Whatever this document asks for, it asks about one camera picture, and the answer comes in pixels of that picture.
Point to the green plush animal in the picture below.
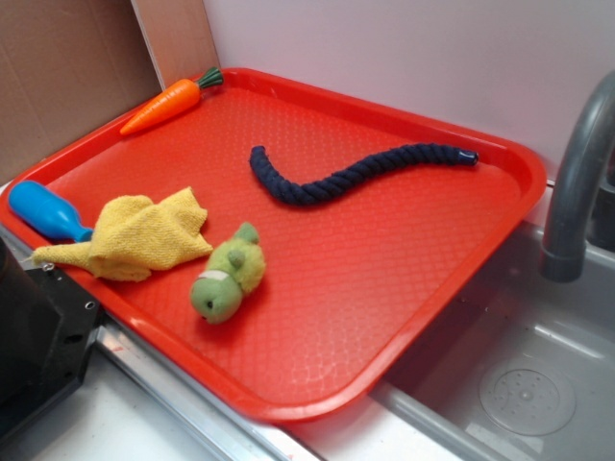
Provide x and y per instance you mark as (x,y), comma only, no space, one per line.
(233,271)

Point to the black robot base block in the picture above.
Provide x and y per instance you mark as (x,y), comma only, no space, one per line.
(48,326)

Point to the red plastic tray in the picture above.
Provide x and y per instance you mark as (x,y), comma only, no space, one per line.
(349,284)

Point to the yellow cloth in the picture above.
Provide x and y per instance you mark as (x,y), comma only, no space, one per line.
(135,237)

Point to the orange toy carrot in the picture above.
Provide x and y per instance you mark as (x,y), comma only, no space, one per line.
(174,100)

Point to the grey sink basin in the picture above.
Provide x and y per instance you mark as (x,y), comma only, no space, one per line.
(516,367)

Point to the blue toy bottle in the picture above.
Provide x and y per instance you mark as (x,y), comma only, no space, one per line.
(47,213)

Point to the brown cardboard panel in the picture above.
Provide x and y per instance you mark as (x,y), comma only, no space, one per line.
(67,68)

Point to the grey faucet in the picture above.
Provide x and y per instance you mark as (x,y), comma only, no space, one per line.
(581,209)

